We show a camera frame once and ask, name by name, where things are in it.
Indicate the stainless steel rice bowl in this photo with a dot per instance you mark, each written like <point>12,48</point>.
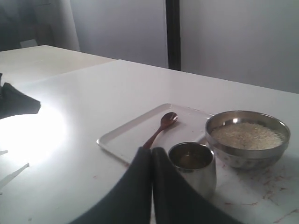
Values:
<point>247,159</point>

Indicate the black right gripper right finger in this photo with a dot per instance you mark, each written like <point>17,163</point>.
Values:
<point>176,202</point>

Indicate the stainless steel cup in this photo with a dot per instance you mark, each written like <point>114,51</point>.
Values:
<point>196,163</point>

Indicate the white rectangular plastic tray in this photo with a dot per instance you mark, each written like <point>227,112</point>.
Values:
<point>124,141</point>

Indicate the uncooked white rice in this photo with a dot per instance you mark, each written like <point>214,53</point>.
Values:
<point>247,136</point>

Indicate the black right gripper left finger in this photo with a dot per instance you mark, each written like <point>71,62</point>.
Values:
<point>129,201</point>

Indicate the brown wooden spoon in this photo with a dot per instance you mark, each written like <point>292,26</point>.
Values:
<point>166,121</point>

